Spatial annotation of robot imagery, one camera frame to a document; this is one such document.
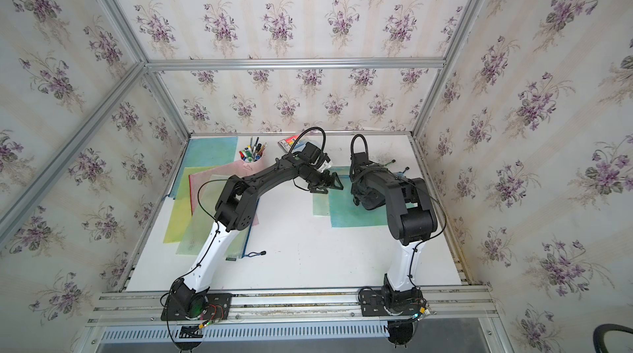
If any pink mesh document bag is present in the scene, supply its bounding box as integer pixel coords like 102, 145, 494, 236
188, 160, 267, 214

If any large teal document bag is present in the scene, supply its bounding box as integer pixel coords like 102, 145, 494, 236
326, 167, 387, 229

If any aluminium mounting rail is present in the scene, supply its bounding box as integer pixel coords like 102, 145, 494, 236
87, 285, 499, 327

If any yellow mesh document bag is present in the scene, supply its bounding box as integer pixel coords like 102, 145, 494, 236
163, 166, 215, 243

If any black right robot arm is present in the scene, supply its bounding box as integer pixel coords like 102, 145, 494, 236
349, 152, 438, 308

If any blue mesh document bag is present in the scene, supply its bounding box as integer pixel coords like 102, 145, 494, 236
169, 136, 237, 198

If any light green document bag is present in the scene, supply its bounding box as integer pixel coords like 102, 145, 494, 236
176, 181, 259, 262

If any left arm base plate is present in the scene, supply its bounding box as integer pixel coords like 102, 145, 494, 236
161, 293, 233, 322

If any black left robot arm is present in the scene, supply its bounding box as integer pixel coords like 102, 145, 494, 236
164, 143, 344, 319

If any pink metal pen bucket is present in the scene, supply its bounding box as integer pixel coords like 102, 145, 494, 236
238, 136, 266, 166

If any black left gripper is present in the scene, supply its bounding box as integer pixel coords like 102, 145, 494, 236
301, 165, 343, 192

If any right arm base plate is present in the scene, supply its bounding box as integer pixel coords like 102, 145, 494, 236
357, 287, 428, 317

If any pale green rear document bag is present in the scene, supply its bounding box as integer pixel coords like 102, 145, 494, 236
313, 159, 410, 217

